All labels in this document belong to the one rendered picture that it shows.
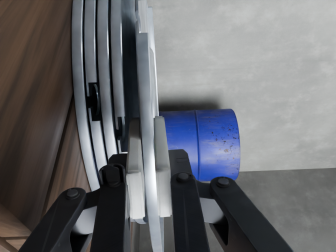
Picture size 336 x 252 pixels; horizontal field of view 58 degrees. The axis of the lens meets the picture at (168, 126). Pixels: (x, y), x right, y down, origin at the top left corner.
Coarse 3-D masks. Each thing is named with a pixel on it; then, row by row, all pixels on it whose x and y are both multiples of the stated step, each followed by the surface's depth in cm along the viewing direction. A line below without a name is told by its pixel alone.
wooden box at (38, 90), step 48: (0, 0) 12; (48, 0) 17; (0, 48) 12; (48, 48) 16; (0, 96) 12; (48, 96) 16; (0, 144) 12; (48, 144) 16; (0, 192) 11; (48, 192) 16; (0, 240) 15
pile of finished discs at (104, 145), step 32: (96, 0) 23; (128, 0) 29; (96, 32) 23; (128, 32) 28; (96, 64) 23; (128, 64) 27; (96, 96) 26; (128, 96) 26; (96, 128) 21; (128, 128) 25; (96, 160) 22
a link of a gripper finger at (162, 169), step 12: (156, 120) 20; (156, 132) 19; (156, 144) 17; (156, 156) 16; (168, 156) 16; (156, 168) 15; (168, 168) 15; (156, 180) 15; (168, 180) 15; (156, 192) 15; (168, 192) 15; (168, 204) 16
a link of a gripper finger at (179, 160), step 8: (168, 152) 18; (176, 152) 18; (184, 152) 18; (176, 160) 17; (184, 160) 17; (176, 168) 16; (184, 168) 16; (200, 184) 15; (208, 184) 15; (200, 192) 14; (208, 192) 14; (200, 200) 14; (208, 200) 14; (208, 208) 14; (216, 208) 14; (208, 216) 14; (216, 216) 14; (224, 216) 14; (224, 224) 14
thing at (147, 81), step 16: (144, 0) 30; (144, 16) 28; (144, 32) 18; (144, 48) 18; (144, 64) 18; (144, 80) 18; (144, 96) 18; (144, 112) 18; (144, 128) 18; (144, 144) 18; (144, 160) 18; (144, 176) 19; (160, 224) 36; (160, 240) 22
